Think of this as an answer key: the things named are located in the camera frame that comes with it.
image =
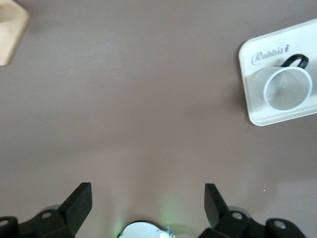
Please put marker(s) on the wooden cup rack stand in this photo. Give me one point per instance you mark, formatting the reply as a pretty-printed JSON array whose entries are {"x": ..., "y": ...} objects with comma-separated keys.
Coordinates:
[{"x": 10, "y": 29}]

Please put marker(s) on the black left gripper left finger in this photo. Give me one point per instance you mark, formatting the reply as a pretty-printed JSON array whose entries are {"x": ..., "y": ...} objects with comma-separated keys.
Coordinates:
[{"x": 74, "y": 210}]

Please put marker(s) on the cream plastic tray rabbit print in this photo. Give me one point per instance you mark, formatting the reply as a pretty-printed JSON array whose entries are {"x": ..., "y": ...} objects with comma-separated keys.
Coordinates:
[{"x": 250, "y": 74}]

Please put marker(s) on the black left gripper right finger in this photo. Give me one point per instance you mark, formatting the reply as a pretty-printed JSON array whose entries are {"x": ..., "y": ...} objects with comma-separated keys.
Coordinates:
[{"x": 214, "y": 210}]

